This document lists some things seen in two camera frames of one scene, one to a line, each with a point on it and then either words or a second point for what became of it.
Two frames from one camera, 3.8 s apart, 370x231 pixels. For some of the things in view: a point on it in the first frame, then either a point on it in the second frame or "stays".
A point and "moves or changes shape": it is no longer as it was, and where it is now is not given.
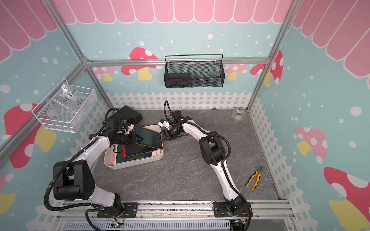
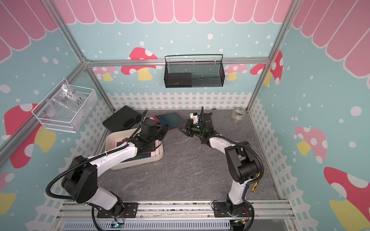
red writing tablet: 149,137 moves or changes shape
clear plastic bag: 67,98 stays
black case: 126,113 stays
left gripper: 133,138 -> 164,127
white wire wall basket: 66,108 stays
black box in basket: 178,80 stays
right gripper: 166,132 -> 184,127
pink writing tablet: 156,153 stays
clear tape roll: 238,113 stays
